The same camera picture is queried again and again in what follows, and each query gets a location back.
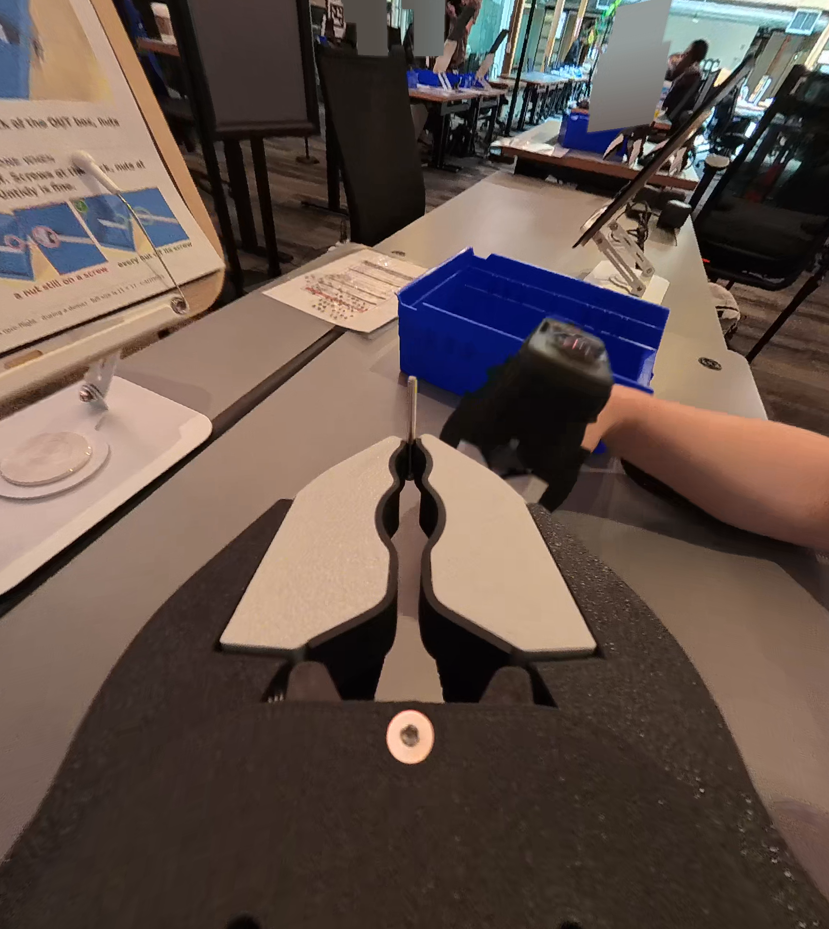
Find white board stand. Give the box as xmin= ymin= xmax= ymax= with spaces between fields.
xmin=0 ymin=347 xmax=214 ymax=609

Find printed paper sheet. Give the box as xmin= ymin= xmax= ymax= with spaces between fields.
xmin=264 ymin=247 xmax=430 ymax=335

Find person's right forearm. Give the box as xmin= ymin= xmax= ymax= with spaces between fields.
xmin=580 ymin=383 xmax=829 ymax=561

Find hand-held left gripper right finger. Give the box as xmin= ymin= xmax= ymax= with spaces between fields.
xmin=414 ymin=433 xmax=599 ymax=703

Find blue plastic bin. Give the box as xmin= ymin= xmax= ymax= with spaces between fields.
xmin=558 ymin=109 xmax=632 ymax=157
xmin=396 ymin=247 xmax=671 ymax=457

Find tilted board on stand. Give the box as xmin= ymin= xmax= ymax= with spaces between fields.
xmin=573 ymin=54 xmax=758 ymax=297

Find black framed easel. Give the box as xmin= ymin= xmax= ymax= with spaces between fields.
xmin=168 ymin=0 xmax=323 ymax=295

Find steel bolt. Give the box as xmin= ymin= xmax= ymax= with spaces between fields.
xmin=405 ymin=375 xmax=420 ymax=481

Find wooden instruction board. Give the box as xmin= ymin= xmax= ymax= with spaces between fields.
xmin=0 ymin=0 xmax=227 ymax=425

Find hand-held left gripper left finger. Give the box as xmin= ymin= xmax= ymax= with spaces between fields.
xmin=219 ymin=434 xmax=410 ymax=702

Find black wrist rest pad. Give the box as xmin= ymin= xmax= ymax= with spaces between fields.
xmin=618 ymin=457 xmax=760 ymax=512

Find wooden table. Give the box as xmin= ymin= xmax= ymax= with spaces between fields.
xmin=490 ymin=116 xmax=702 ymax=193

